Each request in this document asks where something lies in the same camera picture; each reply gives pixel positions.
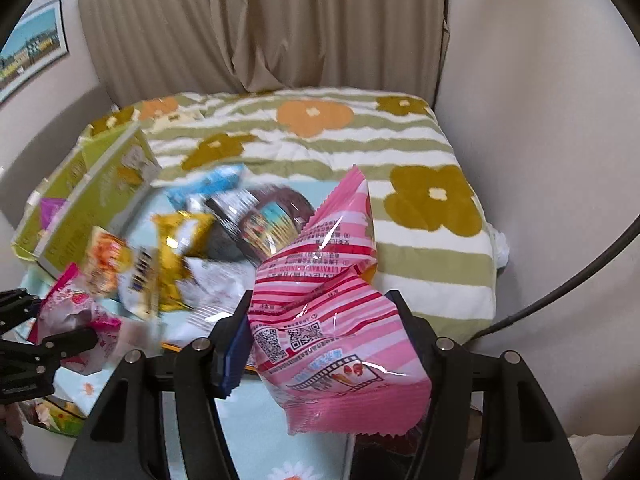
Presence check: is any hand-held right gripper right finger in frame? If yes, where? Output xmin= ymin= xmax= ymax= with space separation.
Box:
xmin=387 ymin=290 xmax=583 ymax=480

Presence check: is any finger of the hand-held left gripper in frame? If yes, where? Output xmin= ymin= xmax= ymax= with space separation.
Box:
xmin=0 ymin=327 xmax=98 ymax=367
xmin=0 ymin=287 xmax=43 ymax=333

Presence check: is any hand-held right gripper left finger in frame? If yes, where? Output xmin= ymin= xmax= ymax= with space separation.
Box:
xmin=60 ymin=290 xmax=256 ymax=480

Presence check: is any pink strawberry snack packet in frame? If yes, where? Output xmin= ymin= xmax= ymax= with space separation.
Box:
xmin=27 ymin=262 xmax=123 ymax=376

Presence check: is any white snack packet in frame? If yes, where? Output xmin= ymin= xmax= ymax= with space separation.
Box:
xmin=180 ymin=257 xmax=261 ymax=331

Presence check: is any orange striped chips packet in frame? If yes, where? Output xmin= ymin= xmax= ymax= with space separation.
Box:
xmin=82 ymin=227 xmax=133 ymax=303

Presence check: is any pink striped snack packet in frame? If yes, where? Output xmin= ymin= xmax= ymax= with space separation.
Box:
xmin=247 ymin=164 xmax=433 ymax=436

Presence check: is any yellow gold snack packet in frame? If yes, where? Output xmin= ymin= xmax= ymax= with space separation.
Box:
xmin=127 ymin=210 xmax=216 ymax=318

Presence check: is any green cardboard box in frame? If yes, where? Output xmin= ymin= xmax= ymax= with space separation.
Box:
xmin=11 ymin=122 xmax=163 ymax=281

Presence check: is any dark brown snack packet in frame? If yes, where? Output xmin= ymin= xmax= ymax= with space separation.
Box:
xmin=205 ymin=185 xmax=318 ymax=266

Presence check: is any blue snack packet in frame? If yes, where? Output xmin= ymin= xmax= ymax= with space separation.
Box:
xmin=165 ymin=164 xmax=246 ymax=211

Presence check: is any light blue daisy tablecloth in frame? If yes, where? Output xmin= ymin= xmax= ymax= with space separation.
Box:
xmin=15 ymin=180 xmax=351 ymax=480

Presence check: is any black curved lamp stand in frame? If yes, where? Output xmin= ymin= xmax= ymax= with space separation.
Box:
xmin=470 ymin=220 xmax=640 ymax=343

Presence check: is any grey padded headboard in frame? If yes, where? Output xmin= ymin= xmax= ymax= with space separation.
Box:
xmin=0 ymin=82 xmax=118 ymax=231

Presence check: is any floral striped blanket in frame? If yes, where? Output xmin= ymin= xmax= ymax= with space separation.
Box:
xmin=30 ymin=87 xmax=501 ymax=346

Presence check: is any beige curtain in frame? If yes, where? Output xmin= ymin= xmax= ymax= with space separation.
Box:
xmin=75 ymin=0 xmax=448 ymax=106

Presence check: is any framed wall poster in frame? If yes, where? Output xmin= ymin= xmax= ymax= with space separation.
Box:
xmin=0 ymin=0 xmax=69 ymax=106

